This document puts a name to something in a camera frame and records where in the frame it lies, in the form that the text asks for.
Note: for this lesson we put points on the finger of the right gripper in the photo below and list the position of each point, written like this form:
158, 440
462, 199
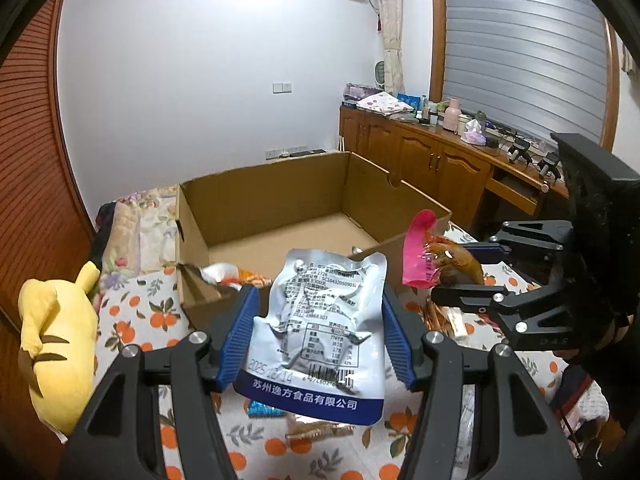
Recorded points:
523, 241
543, 307

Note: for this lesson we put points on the pink bottle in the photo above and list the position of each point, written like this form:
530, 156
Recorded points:
451, 115

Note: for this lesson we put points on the folded floral cloth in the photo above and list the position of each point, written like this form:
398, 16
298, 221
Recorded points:
384, 104

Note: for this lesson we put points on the grey window blind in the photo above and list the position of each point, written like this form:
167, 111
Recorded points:
537, 66

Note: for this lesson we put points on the pink chicken snack packet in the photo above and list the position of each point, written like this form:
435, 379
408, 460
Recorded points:
429, 259

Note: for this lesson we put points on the clear printed plastic bag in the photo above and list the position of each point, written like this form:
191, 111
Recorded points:
465, 435

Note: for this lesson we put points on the beige curtain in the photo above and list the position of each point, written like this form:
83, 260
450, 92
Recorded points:
390, 13

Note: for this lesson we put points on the wooden sideboard cabinet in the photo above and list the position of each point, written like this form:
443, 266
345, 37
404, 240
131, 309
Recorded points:
478, 185

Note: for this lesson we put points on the pink plastic bag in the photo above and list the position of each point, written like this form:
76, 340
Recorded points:
473, 133

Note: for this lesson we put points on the wooden louvered wardrobe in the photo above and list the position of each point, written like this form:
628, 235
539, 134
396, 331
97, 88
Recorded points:
45, 229

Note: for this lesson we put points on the copper foil snack packet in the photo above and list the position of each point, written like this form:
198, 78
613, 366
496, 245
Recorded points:
446, 320

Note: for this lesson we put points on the wall light switch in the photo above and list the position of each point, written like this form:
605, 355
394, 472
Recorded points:
281, 87

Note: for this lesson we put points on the white orange snack bag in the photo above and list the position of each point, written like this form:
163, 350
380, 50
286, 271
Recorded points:
229, 275

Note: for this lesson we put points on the brown cardboard box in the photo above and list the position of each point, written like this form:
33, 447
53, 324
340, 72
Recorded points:
253, 216

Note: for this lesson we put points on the silver blue snack pouch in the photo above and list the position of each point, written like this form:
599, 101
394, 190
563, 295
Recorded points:
319, 351

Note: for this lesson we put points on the orange-print white bedsheet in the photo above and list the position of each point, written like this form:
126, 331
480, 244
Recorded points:
118, 435

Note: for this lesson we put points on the yellow plush toy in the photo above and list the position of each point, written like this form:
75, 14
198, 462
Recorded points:
56, 356

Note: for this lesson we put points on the floral quilt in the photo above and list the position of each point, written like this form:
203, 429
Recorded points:
142, 239

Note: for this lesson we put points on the white gold snack bar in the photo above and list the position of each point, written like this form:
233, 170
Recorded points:
303, 427

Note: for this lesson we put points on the teal snack wrapper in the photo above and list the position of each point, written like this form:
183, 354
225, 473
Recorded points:
256, 409

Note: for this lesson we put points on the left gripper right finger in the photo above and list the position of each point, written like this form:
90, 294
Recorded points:
514, 434

